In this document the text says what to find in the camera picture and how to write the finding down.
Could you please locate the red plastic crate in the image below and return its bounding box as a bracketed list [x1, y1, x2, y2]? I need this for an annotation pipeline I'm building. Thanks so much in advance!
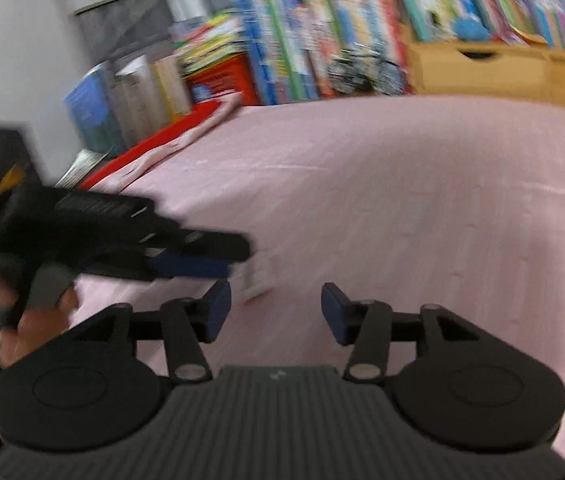
[185, 52, 264, 107]

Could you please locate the stack of flat-lying books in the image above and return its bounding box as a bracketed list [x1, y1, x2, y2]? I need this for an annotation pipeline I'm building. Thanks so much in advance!
[172, 10, 249, 79]

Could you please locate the person's left hand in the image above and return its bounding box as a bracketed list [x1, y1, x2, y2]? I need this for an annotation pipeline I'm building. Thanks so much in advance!
[0, 259, 82, 368]

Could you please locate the black model bicycle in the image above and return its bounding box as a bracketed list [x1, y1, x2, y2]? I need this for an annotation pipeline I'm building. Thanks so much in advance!
[327, 50, 408, 97]

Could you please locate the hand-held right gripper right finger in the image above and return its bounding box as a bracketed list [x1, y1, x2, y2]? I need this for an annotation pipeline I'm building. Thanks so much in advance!
[321, 282, 489, 385]

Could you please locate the blue yarn ball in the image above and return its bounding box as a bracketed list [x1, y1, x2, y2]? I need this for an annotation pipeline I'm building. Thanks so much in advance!
[455, 12, 491, 42]

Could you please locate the row of tall colourful books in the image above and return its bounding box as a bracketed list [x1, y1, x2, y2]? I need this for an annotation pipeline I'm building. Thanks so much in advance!
[237, 0, 411, 106]

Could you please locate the wooden drawer organizer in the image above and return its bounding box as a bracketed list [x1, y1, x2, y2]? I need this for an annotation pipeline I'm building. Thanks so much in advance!
[405, 35, 565, 114]

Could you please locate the row of thick leaning books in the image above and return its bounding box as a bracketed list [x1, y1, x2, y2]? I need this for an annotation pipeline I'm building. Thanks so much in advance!
[62, 55, 194, 159]

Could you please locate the red plush blanket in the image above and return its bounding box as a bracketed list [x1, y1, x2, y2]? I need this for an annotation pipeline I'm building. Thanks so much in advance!
[80, 100, 223, 192]

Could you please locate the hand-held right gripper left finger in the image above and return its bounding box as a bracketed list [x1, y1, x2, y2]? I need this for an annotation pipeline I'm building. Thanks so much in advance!
[70, 280, 233, 385]

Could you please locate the pink bed sheet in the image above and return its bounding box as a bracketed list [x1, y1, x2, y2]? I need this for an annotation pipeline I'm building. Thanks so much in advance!
[70, 95, 565, 476]

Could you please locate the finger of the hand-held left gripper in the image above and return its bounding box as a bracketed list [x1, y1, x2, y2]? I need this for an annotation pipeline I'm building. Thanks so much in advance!
[150, 219, 253, 264]
[82, 250, 234, 282]

